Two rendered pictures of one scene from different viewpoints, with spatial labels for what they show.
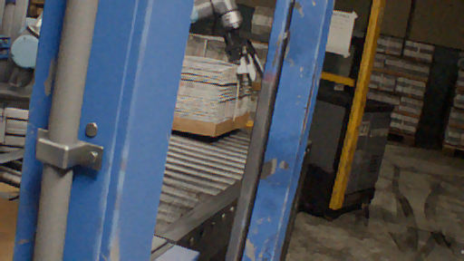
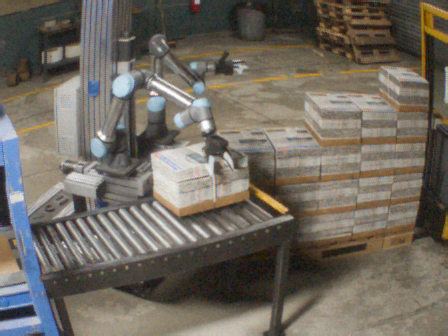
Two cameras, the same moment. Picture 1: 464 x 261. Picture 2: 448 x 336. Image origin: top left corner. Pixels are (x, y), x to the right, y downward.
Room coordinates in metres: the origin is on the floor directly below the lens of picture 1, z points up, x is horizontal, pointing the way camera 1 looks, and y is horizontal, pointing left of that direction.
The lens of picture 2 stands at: (0.10, -1.92, 2.22)
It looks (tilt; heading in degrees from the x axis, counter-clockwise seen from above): 23 degrees down; 40
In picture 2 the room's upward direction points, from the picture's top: straight up
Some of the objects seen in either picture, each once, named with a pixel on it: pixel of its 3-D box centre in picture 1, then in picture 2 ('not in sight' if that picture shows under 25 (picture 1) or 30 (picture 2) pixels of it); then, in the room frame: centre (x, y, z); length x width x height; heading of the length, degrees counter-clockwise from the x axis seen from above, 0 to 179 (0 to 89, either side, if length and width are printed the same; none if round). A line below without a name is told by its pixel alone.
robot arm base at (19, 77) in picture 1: (28, 77); (117, 155); (2.22, 0.66, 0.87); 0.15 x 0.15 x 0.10
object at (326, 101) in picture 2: (225, 41); (333, 101); (3.38, -0.04, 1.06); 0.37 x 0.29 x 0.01; 50
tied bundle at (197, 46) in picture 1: (220, 62); (332, 118); (3.38, -0.04, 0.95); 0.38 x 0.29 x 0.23; 50
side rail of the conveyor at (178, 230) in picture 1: (257, 192); (164, 262); (1.74, -0.19, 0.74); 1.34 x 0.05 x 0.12; 161
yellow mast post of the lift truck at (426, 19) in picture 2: not in sight; (427, 102); (4.37, -0.45, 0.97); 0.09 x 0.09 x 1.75; 50
